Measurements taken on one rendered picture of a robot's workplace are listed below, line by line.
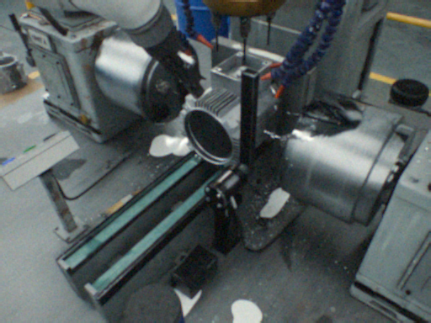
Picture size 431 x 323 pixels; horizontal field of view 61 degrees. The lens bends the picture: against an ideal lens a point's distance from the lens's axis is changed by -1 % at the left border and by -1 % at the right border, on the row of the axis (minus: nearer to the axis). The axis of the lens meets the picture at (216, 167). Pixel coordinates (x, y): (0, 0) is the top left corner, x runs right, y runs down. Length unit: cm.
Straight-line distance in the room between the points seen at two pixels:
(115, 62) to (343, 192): 67
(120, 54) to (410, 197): 77
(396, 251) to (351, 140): 22
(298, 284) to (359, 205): 26
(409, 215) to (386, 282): 20
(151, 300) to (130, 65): 71
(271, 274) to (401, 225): 34
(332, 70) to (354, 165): 37
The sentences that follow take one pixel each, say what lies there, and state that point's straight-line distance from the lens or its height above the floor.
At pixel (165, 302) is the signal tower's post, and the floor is 122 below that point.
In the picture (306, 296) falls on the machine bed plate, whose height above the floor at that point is 80.
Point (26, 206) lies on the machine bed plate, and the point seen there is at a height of 80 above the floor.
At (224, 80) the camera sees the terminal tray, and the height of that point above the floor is 113.
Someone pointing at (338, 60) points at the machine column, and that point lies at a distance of 101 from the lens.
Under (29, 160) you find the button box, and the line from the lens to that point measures 87.
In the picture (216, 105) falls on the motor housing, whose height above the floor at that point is 111.
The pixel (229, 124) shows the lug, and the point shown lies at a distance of 83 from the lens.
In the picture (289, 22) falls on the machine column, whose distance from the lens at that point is 105.
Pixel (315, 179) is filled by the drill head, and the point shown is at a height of 107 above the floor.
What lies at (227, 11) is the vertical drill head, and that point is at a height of 131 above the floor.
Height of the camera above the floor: 159
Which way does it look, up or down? 44 degrees down
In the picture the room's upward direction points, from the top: 2 degrees counter-clockwise
